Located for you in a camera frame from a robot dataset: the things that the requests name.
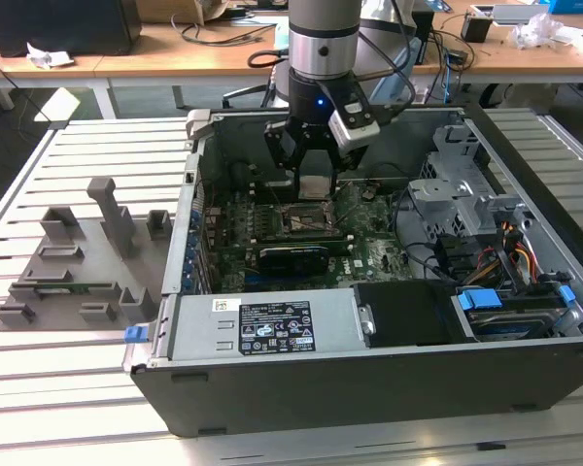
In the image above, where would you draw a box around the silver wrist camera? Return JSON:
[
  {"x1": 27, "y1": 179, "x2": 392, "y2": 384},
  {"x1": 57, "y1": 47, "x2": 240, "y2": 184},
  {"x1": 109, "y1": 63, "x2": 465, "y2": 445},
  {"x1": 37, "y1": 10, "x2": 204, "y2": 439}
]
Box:
[{"x1": 319, "y1": 80, "x2": 382, "y2": 150}]

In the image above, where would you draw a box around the black graphics card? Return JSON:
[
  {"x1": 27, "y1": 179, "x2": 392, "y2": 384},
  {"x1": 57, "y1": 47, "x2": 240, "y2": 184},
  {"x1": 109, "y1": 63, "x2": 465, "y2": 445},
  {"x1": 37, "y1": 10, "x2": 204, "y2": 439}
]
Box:
[{"x1": 256, "y1": 242, "x2": 332, "y2": 282}]

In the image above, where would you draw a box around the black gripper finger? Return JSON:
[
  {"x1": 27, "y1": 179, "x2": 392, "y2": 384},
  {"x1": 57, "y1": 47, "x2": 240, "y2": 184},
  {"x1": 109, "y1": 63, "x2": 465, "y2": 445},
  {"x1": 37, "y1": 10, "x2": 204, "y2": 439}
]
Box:
[
  {"x1": 264, "y1": 120, "x2": 306, "y2": 201},
  {"x1": 328, "y1": 144, "x2": 370, "y2": 196}
]

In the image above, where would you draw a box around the silver flat device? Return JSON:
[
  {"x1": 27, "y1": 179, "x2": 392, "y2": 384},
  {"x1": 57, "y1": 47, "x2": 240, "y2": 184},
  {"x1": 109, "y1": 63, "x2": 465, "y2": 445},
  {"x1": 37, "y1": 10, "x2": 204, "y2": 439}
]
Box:
[{"x1": 491, "y1": 3, "x2": 551, "y2": 26}]

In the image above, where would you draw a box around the crumpled clear plastic bag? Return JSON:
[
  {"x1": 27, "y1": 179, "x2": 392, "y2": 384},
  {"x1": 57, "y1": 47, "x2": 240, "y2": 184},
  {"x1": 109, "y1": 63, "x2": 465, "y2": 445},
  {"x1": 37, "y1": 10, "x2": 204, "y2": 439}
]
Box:
[{"x1": 508, "y1": 13, "x2": 577, "y2": 50}]

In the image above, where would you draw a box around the orange yellow wire bundle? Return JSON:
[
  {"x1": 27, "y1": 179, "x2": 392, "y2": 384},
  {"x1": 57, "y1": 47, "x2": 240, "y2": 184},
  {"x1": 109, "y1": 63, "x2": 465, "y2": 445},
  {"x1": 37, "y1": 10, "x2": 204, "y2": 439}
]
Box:
[{"x1": 465, "y1": 220, "x2": 540, "y2": 287}]

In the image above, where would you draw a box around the grey metal drive cage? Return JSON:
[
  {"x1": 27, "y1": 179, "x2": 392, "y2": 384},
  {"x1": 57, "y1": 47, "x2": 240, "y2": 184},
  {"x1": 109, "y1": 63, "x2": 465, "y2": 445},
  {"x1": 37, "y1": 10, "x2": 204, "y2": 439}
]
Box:
[{"x1": 407, "y1": 123, "x2": 533, "y2": 244}]

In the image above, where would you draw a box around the black computer tower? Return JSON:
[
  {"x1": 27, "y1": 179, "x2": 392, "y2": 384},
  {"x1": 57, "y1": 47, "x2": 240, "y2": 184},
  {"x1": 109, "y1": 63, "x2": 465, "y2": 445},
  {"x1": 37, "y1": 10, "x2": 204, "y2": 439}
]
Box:
[{"x1": 0, "y1": 0, "x2": 143, "y2": 58}]

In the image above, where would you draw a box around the hard disk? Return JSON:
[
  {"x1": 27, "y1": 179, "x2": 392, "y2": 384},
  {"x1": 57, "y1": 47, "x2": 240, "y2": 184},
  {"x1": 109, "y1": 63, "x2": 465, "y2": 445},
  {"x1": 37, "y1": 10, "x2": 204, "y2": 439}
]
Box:
[{"x1": 467, "y1": 310, "x2": 563, "y2": 342}]

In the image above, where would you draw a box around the green motherboard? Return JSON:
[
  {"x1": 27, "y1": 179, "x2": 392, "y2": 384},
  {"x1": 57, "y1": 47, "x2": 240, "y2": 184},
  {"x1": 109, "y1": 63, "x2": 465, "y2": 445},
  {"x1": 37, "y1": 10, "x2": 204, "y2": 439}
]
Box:
[{"x1": 197, "y1": 182, "x2": 422, "y2": 295}]

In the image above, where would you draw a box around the grey case handle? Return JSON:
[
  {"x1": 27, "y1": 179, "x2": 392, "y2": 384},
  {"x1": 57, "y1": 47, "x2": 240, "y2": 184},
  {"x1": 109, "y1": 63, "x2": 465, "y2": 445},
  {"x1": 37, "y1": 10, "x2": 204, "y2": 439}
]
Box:
[{"x1": 184, "y1": 108, "x2": 216, "y2": 147}]

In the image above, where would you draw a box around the blue disk carrier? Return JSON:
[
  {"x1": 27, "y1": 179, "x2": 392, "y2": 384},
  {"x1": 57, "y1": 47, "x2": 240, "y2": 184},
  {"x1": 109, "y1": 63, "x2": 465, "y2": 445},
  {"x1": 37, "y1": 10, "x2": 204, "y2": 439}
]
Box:
[{"x1": 456, "y1": 286, "x2": 504, "y2": 313}]

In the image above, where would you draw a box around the metal socket cover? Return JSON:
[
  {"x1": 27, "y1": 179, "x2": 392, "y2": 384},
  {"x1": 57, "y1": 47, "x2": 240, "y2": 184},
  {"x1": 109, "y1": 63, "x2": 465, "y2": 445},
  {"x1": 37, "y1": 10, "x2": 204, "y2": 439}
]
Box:
[{"x1": 323, "y1": 184, "x2": 364, "y2": 222}]

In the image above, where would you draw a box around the wooden desk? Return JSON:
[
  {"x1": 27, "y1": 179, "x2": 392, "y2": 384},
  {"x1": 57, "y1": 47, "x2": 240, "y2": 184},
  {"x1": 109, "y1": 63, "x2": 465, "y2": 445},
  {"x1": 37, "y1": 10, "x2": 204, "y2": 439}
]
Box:
[{"x1": 0, "y1": 0, "x2": 583, "y2": 120}]

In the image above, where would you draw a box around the black RAM slot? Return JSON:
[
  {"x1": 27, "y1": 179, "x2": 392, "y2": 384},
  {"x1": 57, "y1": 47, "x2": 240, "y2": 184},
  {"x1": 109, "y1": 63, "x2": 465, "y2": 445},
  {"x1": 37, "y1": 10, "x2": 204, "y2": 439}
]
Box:
[
  {"x1": 253, "y1": 231, "x2": 356, "y2": 246},
  {"x1": 320, "y1": 241, "x2": 356, "y2": 257},
  {"x1": 250, "y1": 183, "x2": 342, "y2": 196},
  {"x1": 251, "y1": 191, "x2": 342, "y2": 204}
]

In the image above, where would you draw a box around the CPU socket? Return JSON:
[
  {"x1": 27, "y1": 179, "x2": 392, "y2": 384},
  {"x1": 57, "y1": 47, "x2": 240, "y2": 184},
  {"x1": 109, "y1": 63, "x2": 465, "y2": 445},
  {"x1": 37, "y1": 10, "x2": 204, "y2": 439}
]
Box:
[{"x1": 279, "y1": 202, "x2": 334, "y2": 237}]

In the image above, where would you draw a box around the brown cardboard box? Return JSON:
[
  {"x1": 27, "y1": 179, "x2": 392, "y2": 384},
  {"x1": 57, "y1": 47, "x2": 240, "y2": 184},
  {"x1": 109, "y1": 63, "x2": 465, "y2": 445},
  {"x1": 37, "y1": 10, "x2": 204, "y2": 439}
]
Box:
[{"x1": 135, "y1": 0, "x2": 230, "y2": 25}]

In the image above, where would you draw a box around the silver metal latch handle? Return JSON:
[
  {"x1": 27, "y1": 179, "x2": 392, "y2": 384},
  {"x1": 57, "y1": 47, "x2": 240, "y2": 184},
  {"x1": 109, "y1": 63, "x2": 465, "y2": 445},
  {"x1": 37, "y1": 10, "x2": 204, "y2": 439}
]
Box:
[{"x1": 358, "y1": 303, "x2": 379, "y2": 337}]

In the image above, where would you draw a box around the crumpled white paper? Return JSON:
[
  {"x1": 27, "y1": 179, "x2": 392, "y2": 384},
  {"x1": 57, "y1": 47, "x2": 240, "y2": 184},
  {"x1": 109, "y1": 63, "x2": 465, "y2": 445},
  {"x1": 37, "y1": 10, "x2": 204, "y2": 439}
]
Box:
[{"x1": 25, "y1": 40, "x2": 77, "y2": 70}]

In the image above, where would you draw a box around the black plastic shroud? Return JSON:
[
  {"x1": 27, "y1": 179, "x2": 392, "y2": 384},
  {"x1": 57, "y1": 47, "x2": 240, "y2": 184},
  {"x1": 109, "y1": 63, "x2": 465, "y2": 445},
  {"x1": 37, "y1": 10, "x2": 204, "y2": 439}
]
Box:
[{"x1": 353, "y1": 279, "x2": 473, "y2": 350}]

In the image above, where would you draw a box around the blue expansion slot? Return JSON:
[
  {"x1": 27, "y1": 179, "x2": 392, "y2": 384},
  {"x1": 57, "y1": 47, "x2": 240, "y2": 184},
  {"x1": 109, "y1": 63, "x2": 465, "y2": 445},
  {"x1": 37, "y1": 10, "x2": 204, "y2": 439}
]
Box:
[{"x1": 244, "y1": 274, "x2": 297, "y2": 290}]

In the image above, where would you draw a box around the CPU with silver top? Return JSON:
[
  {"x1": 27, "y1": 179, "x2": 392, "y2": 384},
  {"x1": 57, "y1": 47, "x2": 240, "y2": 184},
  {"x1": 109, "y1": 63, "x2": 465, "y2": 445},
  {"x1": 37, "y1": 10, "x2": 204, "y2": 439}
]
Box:
[{"x1": 300, "y1": 174, "x2": 333, "y2": 201}]

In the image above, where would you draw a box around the open black PC case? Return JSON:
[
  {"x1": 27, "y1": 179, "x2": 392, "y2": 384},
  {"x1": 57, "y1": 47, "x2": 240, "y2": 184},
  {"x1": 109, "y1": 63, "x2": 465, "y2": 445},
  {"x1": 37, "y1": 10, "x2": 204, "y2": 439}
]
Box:
[{"x1": 120, "y1": 104, "x2": 583, "y2": 438}]

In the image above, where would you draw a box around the grey parts rack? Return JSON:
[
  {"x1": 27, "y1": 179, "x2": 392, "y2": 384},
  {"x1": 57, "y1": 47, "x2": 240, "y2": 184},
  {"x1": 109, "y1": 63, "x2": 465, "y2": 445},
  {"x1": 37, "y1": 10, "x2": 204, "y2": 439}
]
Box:
[{"x1": 0, "y1": 177, "x2": 176, "y2": 334}]

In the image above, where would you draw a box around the silver power supply unit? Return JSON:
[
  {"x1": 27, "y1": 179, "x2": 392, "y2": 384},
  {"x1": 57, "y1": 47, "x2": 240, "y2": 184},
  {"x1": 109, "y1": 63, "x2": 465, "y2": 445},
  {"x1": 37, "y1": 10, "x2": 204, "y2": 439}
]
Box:
[{"x1": 167, "y1": 288, "x2": 366, "y2": 363}]

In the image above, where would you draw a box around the small black box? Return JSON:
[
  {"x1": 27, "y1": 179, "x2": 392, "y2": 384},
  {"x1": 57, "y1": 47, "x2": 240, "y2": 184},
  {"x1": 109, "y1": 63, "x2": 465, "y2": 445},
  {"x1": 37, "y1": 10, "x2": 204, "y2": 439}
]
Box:
[{"x1": 460, "y1": 13, "x2": 495, "y2": 45}]

